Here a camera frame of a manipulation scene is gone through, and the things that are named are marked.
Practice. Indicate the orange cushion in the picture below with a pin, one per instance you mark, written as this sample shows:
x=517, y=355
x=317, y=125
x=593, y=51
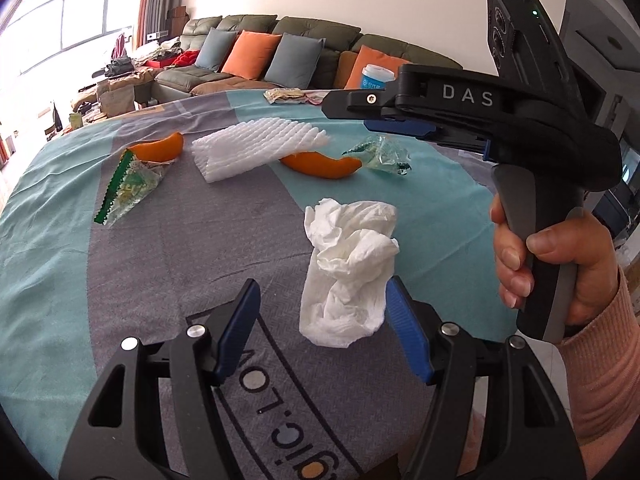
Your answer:
x=250, y=55
x=367, y=57

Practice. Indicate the yellow snack packet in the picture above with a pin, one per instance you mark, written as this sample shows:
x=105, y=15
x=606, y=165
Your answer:
x=282, y=96

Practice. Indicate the clear green plastic wrapper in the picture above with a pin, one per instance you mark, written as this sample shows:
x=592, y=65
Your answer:
x=382, y=156
x=132, y=185

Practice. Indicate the blue white canister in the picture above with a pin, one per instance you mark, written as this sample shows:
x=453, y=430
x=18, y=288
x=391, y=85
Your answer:
x=375, y=79

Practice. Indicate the orange peel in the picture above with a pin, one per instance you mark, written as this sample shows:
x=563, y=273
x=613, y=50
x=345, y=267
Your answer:
x=160, y=149
x=320, y=167

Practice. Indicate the white foam fruit net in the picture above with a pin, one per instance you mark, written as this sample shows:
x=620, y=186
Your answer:
x=250, y=146

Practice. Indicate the white tissue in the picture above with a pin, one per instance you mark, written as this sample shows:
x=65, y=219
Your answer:
x=345, y=260

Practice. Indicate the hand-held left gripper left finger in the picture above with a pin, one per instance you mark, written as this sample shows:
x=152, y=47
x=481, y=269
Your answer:
x=237, y=330

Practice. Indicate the green box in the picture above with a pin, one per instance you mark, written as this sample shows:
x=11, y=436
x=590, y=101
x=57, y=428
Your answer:
x=75, y=121

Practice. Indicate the beige paper bag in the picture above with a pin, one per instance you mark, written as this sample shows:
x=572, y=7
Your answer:
x=116, y=99

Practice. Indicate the green sofa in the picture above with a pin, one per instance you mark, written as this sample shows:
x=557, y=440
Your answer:
x=335, y=30

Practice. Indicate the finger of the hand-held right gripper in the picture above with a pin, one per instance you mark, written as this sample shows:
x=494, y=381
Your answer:
x=400, y=127
x=360, y=102

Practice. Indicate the person's right forearm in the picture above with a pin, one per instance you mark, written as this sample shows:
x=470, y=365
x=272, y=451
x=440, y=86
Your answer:
x=605, y=390

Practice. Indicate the dark clothing pile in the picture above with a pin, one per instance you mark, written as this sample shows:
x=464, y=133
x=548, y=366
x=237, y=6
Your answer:
x=119, y=66

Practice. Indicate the person's right hand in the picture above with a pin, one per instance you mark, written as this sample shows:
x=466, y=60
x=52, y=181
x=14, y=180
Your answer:
x=595, y=270

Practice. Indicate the large window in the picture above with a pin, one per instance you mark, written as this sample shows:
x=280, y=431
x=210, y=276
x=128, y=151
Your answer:
x=85, y=15

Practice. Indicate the red stroller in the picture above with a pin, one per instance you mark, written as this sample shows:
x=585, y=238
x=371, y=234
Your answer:
x=119, y=45

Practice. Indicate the brown cardboard boxes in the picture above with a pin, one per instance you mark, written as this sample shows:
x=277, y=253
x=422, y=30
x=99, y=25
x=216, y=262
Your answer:
x=176, y=20

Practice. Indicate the white clothes pile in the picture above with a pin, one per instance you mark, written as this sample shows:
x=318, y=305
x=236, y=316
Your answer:
x=157, y=49

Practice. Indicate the red flat box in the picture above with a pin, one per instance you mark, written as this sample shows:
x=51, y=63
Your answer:
x=159, y=63

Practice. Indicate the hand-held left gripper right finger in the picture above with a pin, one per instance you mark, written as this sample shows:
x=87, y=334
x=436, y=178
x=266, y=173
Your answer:
x=407, y=330

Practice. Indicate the red cloth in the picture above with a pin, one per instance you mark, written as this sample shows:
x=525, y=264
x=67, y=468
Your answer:
x=186, y=58

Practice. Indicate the grey-blue cushion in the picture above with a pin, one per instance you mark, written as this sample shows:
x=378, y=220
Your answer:
x=295, y=60
x=215, y=50

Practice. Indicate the brown sofa throw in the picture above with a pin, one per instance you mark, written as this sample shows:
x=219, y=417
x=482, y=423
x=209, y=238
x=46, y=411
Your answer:
x=230, y=87

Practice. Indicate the teal grey blanket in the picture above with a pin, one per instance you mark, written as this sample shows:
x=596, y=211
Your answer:
x=200, y=240

